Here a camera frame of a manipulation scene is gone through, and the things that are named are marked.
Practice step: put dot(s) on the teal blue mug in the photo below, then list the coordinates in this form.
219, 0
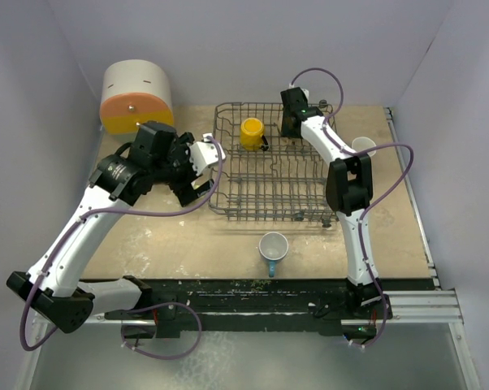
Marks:
273, 248

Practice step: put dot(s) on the grey wire dish rack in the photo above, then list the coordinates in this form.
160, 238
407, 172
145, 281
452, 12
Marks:
284, 183

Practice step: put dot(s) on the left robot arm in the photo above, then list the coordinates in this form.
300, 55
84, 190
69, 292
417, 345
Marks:
158, 155

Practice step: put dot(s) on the pink faceted mug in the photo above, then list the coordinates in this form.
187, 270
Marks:
361, 144

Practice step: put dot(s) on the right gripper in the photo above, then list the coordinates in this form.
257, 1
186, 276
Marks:
286, 132

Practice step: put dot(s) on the yellow mug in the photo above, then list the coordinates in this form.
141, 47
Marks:
252, 135

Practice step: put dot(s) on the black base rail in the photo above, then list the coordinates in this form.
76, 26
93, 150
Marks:
262, 295

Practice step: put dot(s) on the aluminium frame rail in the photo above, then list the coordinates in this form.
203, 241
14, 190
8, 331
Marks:
405, 307

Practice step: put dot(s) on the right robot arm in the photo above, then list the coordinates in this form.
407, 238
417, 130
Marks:
348, 192

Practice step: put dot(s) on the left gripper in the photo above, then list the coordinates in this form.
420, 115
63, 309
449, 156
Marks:
184, 191

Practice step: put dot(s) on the round drawer cabinet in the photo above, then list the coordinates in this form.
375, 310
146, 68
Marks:
134, 91

